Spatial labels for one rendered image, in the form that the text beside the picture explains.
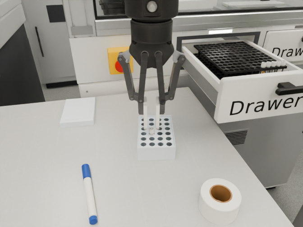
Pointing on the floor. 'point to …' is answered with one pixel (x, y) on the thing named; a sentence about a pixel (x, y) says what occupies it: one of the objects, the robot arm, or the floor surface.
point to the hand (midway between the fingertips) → (151, 113)
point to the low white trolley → (120, 168)
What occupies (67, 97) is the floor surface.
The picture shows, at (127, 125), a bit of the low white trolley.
